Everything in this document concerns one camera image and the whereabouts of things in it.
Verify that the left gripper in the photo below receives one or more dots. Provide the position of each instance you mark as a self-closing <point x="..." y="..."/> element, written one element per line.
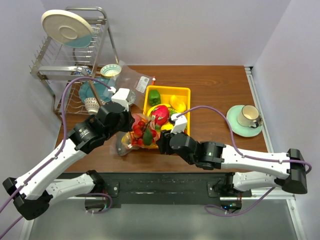
<point x="130" y="120"/>

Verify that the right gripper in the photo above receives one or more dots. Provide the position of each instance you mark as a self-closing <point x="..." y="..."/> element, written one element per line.
<point x="162" y="143"/>

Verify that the orange zip top bag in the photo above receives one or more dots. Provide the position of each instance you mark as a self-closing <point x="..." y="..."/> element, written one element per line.
<point x="121" y="150"/>

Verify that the yellow bell pepper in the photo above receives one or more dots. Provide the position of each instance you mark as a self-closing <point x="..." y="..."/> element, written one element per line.
<point x="126" y="140"/>

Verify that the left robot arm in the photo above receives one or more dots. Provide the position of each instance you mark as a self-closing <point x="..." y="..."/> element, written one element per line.
<point x="35" y="191"/>

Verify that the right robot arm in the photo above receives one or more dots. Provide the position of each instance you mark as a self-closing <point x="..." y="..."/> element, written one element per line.
<point x="285" y="170"/>

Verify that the clear bag with label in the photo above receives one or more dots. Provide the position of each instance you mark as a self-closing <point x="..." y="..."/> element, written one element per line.
<point x="132" y="80"/>

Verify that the small yellow fruit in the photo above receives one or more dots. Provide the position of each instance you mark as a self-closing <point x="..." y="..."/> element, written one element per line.
<point x="166" y="127"/>

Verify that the floral grey bowl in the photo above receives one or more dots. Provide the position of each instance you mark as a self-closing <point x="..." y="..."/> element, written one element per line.
<point x="131" y="97"/>

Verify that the red dragon fruit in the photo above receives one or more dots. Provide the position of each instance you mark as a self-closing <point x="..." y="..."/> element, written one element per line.
<point x="160" y="114"/>

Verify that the green bell pepper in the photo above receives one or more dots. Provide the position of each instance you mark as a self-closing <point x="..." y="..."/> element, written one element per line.
<point x="154" y="97"/>

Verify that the yellow plastic tray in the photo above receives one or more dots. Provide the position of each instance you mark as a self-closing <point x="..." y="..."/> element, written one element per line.
<point x="182" y="93"/>

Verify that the teal scalloped plate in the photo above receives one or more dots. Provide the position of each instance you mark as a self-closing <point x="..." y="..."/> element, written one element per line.
<point x="86" y="92"/>

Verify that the teal striped small bowl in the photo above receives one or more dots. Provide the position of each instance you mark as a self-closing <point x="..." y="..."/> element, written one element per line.
<point x="110" y="70"/>

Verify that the blue patterned bowl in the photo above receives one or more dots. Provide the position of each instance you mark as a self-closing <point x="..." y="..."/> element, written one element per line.
<point x="86" y="71"/>

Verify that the metal dish rack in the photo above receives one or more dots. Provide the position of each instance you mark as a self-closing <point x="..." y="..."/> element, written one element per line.
<point x="55" y="63"/>

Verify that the green saucer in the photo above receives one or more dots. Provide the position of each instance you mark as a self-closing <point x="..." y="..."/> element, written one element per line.
<point x="246" y="132"/>

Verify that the cream mug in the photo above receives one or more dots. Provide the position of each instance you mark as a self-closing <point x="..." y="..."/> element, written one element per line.
<point x="250" y="117"/>

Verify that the beige and teal plate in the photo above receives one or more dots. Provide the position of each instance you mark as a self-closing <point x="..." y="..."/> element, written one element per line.
<point x="67" y="28"/>

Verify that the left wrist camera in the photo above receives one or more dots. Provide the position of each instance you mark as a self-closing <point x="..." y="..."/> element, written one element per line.
<point x="120" y="97"/>

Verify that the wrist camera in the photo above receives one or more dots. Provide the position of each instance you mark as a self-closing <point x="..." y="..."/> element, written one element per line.
<point x="120" y="97"/>
<point x="179" y="122"/>

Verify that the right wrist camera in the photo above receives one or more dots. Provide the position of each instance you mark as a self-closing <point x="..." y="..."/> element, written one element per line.
<point x="179" y="122"/>

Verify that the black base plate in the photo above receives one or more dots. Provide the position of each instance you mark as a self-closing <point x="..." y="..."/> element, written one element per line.
<point x="112" y="190"/>

